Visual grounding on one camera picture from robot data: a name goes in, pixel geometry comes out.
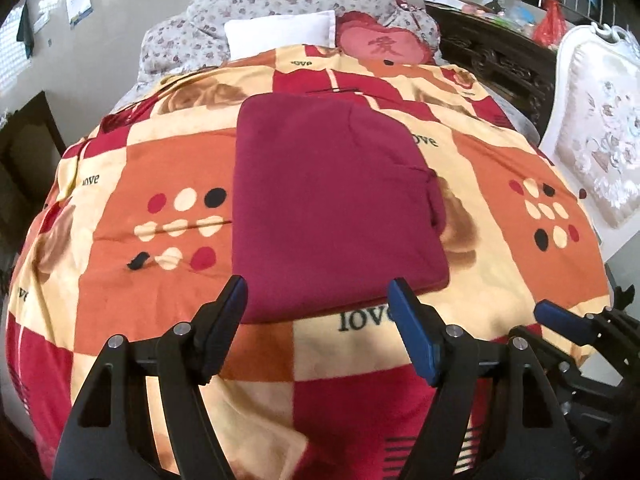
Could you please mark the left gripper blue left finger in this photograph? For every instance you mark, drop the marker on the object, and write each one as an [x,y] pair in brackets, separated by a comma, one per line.
[109,435]

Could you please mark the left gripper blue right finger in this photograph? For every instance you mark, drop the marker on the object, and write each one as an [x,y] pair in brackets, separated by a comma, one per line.
[524,435]

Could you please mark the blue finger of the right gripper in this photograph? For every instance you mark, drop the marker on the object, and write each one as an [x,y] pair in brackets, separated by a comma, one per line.
[579,330]

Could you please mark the dark red sweater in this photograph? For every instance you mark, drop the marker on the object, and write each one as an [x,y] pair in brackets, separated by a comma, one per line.
[331,201]

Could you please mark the white upholstered chair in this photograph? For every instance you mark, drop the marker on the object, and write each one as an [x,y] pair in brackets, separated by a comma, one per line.
[592,135]

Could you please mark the dark carved wooden cabinet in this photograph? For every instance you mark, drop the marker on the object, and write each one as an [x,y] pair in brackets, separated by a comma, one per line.
[510,64]

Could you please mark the dark wooden side table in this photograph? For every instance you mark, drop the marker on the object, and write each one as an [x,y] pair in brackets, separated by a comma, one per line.
[31,147]

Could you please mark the red plastic bag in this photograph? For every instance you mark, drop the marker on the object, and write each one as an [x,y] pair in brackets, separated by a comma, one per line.
[552,28]

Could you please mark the orange red patterned blanket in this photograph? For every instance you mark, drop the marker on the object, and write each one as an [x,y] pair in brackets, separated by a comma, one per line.
[136,235]

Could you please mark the red heart cushion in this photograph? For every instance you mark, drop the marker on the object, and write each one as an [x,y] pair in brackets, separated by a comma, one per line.
[360,35]

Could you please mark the floral grey quilt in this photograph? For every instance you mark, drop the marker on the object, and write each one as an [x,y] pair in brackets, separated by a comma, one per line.
[195,38]

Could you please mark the white pillow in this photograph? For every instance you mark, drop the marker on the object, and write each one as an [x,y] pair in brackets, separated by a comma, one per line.
[247,38]

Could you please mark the dark cloth on wall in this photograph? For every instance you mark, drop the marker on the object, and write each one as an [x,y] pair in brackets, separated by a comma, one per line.
[25,33]

